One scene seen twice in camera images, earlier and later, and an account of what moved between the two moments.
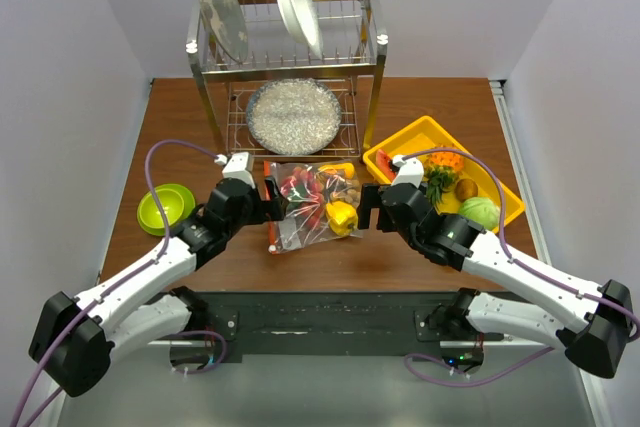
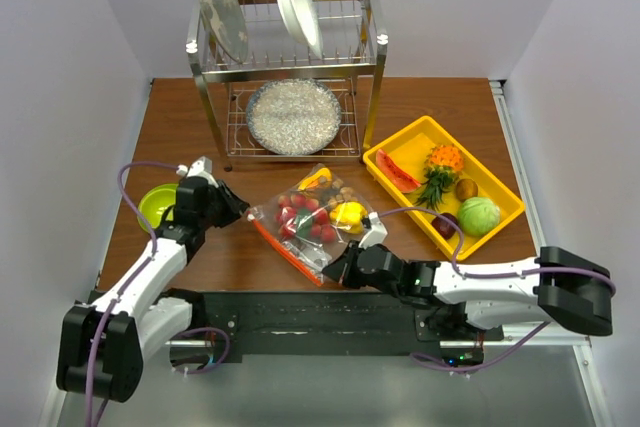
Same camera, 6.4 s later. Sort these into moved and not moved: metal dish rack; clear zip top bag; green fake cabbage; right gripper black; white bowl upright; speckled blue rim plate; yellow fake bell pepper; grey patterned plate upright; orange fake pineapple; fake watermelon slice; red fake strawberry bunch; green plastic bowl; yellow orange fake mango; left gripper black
Moved: right gripper black; red fake strawberry bunch; left gripper black; yellow orange fake mango; clear zip top bag; yellow fake bell pepper
Not moved: green plastic bowl; white bowl upright; fake watermelon slice; metal dish rack; grey patterned plate upright; green fake cabbage; orange fake pineapple; speckled blue rim plate
